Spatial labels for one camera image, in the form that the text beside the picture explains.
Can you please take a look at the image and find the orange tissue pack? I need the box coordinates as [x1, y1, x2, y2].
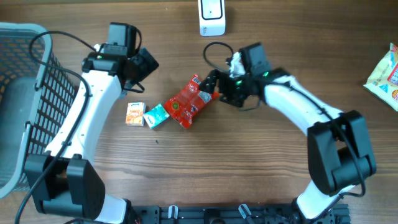
[126, 102, 146, 126]

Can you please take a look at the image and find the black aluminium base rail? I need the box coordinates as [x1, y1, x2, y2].
[124, 203, 351, 224]

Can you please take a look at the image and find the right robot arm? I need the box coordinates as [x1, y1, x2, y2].
[199, 68, 377, 223]

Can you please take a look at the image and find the red snack bag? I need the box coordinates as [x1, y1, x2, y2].
[164, 74, 220, 129]

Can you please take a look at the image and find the yellow wet wipes pack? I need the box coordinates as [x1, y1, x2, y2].
[363, 43, 397, 111]

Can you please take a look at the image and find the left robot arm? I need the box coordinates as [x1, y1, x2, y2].
[25, 47, 159, 223]

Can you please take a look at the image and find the white barcode scanner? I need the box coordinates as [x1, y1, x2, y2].
[198, 0, 226, 37]

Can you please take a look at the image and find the green tissue pack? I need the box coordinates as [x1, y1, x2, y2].
[143, 103, 170, 129]

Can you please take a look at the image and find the grey plastic mesh basket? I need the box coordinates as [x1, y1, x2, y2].
[1, 22, 76, 198]

